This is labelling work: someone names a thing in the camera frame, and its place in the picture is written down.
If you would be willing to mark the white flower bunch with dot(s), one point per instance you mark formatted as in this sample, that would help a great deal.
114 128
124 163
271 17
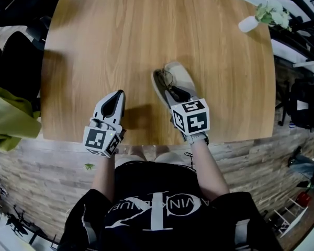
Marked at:
276 16

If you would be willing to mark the green leaf scrap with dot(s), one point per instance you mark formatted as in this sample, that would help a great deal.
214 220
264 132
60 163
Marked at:
89 166

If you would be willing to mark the white vase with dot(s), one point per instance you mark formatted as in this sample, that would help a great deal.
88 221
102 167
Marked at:
247 24

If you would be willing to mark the person's leg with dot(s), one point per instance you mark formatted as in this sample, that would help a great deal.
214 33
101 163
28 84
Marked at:
167 158
137 153

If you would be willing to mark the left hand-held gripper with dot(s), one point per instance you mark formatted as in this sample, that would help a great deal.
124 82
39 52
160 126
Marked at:
96 141

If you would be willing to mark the person's right leg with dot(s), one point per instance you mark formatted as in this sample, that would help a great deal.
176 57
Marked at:
167 158

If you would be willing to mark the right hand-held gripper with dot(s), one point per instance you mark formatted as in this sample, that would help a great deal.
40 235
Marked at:
193 119

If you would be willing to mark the white rack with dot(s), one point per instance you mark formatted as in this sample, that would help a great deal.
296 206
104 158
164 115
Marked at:
295 222

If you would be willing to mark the grey wristband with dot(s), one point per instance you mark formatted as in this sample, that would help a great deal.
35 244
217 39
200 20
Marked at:
196 139

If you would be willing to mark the black office chair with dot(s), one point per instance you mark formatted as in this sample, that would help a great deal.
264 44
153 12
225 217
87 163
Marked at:
18 61
21 1
306 101

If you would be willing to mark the person's left leg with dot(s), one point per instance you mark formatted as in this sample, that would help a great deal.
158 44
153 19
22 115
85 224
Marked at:
137 153

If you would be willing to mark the red box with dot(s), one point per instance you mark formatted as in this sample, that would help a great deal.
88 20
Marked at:
303 199

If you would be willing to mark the person's left forearm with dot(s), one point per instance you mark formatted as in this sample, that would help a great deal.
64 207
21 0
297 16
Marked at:
104 176

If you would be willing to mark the person's black printed t-shirt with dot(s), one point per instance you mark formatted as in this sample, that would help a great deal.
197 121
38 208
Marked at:
151 187

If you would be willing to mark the black tripod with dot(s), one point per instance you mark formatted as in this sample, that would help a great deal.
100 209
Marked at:
15 223

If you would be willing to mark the thin-rimmed eyeglasses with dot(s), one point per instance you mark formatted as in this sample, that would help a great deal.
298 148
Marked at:
163 72

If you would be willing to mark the person's left hand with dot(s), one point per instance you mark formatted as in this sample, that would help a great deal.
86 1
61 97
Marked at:
100 124

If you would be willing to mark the person's right forearm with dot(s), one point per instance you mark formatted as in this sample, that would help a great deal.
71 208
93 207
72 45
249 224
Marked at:
209 171

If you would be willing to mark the green cloth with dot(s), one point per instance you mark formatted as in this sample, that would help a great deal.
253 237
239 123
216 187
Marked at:
10 119

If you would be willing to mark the grey bag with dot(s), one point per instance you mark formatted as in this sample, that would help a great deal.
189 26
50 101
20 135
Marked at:
303 163

